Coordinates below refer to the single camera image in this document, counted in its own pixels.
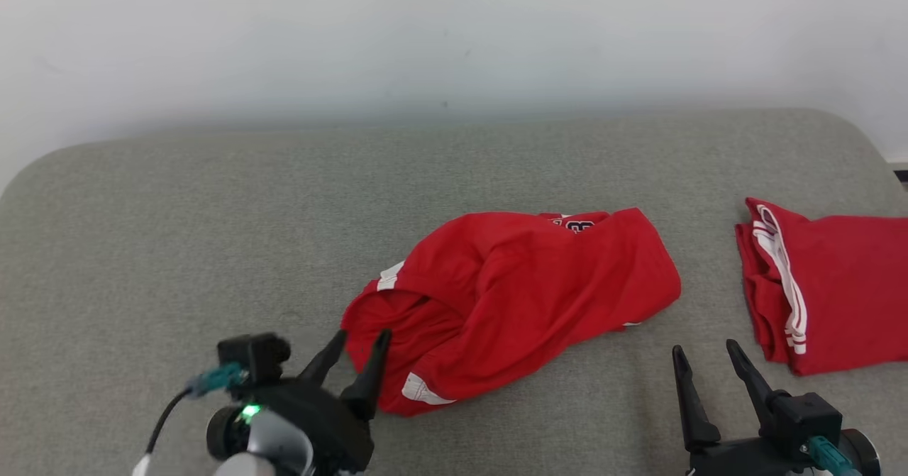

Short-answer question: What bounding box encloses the left teal plug cable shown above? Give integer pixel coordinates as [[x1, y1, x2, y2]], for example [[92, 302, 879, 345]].
[[131, 362, 246, 476]]

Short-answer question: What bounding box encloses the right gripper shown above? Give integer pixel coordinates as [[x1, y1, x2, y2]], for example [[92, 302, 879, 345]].
[[672, 339, 818, 476]]

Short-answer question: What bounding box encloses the grey fabric sofa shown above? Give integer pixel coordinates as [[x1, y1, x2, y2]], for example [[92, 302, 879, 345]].
[[0, 109, 908, 476]]

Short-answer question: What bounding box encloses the teal plug cable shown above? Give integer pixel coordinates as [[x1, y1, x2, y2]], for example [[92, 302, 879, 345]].
[[809, 436, 863, 476], [131, 362, 246, 476]]

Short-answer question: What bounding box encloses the right teal plug cable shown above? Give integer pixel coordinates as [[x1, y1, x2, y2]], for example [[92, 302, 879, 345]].
[[809, 436, 863, 476]]

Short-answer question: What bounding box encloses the red white basketball jersey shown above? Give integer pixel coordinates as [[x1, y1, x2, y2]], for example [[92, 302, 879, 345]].
[[340, 207, 682, 417], [735, 197, 908, 377]]

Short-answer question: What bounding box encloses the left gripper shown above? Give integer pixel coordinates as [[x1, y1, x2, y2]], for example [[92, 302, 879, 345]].
[[206, 329, 393, 476]]

